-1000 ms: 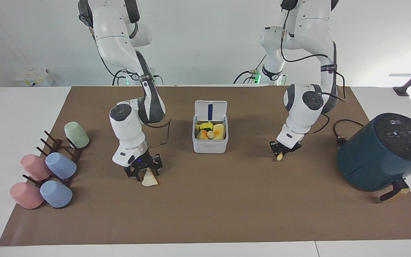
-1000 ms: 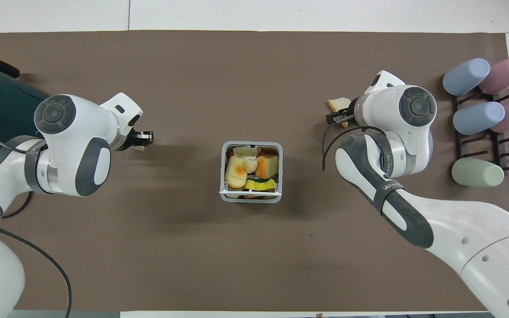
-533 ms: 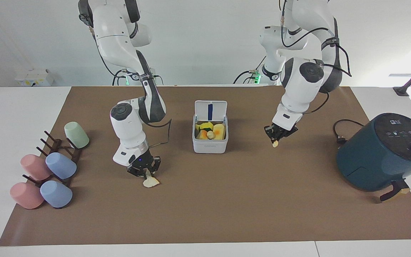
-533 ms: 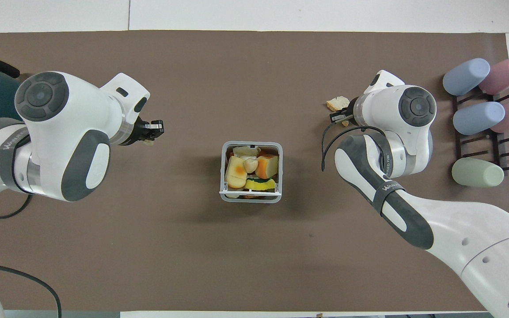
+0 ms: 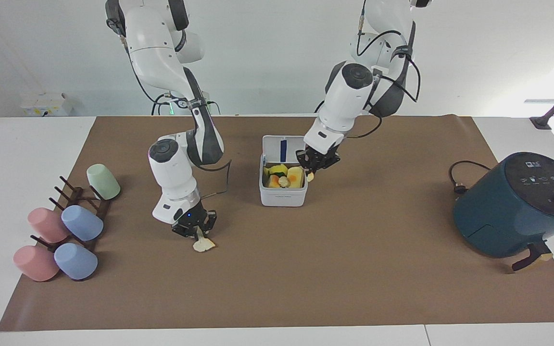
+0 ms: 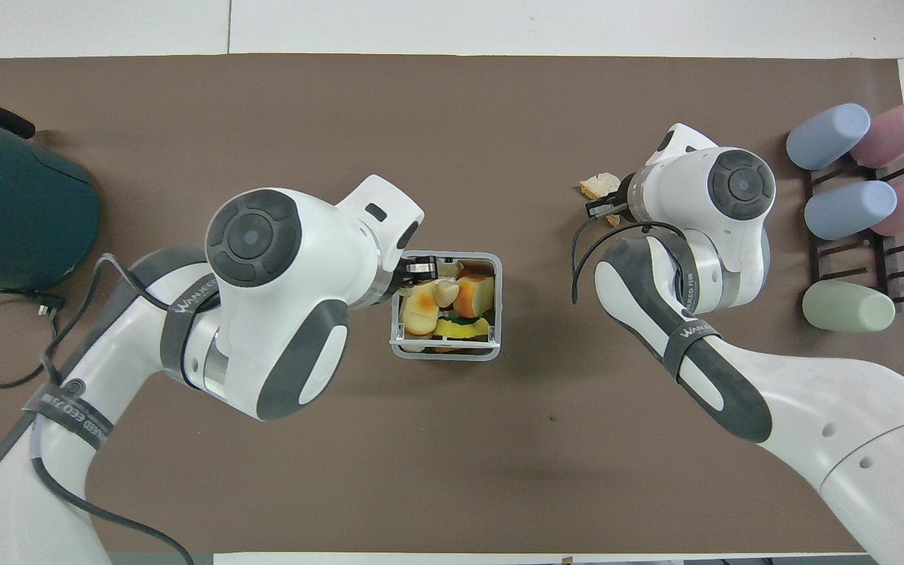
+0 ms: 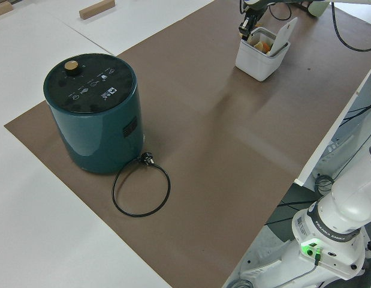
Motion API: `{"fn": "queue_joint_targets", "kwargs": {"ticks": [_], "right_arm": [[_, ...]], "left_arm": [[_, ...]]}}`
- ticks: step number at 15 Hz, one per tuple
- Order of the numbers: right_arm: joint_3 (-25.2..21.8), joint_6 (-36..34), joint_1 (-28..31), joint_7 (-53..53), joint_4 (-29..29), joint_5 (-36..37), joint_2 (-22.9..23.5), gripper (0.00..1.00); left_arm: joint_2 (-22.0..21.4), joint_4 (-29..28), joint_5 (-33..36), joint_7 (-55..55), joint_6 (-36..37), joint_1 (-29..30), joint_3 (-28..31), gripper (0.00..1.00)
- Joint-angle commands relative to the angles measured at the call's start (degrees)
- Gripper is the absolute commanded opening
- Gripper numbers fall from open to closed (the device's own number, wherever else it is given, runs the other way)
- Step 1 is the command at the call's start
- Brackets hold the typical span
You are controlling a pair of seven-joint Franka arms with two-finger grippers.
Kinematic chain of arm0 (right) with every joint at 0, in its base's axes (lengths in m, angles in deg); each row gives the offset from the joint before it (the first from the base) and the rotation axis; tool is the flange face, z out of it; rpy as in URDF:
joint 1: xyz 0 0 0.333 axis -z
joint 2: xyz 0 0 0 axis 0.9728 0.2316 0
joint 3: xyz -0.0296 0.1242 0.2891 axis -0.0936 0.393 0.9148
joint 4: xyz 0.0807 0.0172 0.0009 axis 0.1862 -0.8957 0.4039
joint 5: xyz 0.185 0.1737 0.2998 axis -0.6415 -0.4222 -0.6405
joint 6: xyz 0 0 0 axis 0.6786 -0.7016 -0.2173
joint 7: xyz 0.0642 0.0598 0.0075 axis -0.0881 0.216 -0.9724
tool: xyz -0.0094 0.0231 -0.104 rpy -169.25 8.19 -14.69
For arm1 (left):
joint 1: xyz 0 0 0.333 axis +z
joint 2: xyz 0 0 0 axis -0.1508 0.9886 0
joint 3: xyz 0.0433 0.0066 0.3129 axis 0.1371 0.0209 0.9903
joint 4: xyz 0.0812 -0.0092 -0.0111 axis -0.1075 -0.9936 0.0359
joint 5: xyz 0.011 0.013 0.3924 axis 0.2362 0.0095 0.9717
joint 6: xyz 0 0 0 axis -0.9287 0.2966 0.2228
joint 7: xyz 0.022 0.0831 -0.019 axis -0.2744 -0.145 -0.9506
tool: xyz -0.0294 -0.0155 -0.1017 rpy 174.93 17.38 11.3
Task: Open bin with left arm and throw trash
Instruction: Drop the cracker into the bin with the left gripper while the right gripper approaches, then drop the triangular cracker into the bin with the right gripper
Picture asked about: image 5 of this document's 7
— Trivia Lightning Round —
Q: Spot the white bin with lid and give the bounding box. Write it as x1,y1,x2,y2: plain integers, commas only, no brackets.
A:
259,135,309,208

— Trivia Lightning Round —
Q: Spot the green cup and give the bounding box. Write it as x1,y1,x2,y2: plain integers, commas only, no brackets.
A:
87,163,122,200

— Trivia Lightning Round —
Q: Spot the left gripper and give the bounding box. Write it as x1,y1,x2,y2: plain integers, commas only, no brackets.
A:
296,146,341,182

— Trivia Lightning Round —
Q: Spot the white box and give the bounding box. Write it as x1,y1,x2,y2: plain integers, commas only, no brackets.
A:
21,92,74,117

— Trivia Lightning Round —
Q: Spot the pale yellow trash scrap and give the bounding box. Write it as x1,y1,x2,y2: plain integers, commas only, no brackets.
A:
192,237,216,253

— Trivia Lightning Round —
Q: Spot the pink cup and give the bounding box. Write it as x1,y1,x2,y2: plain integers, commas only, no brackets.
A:
13,245,61,282
27,207,70,244

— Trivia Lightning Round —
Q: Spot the dark wooden cup rack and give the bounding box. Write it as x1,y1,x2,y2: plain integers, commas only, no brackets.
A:
30,175,112,253

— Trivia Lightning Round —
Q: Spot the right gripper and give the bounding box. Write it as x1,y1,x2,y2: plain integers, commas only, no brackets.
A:
171,199,218,240

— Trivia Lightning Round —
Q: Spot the yellow block trash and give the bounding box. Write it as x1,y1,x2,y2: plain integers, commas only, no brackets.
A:
287,166,305,189

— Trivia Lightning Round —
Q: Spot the black cable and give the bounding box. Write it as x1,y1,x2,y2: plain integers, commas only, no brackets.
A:
106,17,221,117
344,113,384,140
356,0,422,104
194,160,232,198

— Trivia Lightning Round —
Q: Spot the black air fryer cord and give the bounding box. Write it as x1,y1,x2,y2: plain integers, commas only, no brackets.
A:
448,160,492,196

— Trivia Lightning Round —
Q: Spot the blue cup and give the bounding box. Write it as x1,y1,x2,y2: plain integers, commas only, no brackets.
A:
61,205,104,242
54,242,99,281

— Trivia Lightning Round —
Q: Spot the dark teal air fryer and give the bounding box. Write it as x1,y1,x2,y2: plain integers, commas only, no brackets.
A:
452,151,554,274

